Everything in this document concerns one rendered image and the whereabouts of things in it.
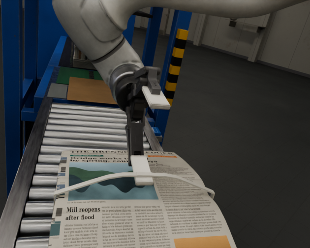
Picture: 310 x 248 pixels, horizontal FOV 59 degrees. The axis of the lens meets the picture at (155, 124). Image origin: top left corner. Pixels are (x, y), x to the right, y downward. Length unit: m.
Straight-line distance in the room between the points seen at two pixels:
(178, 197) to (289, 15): 11.97
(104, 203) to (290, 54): 11.87
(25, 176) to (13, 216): 0.17
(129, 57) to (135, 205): 0.35
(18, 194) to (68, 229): 0.48
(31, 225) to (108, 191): 0.36
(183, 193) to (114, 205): 0.14
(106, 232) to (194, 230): 0.14
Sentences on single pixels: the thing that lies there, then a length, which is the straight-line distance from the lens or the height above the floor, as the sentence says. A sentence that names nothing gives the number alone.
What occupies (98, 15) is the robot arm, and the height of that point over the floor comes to 1.33.
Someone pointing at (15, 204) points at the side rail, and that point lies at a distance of 0.87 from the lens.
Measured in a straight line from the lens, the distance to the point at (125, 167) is 0.58.
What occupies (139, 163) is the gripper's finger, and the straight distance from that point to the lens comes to 0.50.
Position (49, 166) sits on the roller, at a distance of 1.02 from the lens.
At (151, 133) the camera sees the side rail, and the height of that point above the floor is 0.80.
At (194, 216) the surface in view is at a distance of 0.49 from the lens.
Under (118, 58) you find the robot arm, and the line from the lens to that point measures 0.65.
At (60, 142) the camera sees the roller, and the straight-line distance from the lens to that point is 1.17.
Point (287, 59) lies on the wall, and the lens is 12.22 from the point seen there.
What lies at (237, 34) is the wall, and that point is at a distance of 13.09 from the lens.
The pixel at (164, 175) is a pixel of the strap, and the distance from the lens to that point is 0.48.
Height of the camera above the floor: 1.37
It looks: 23 degrees down
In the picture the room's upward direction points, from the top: 12 degrees clockwise
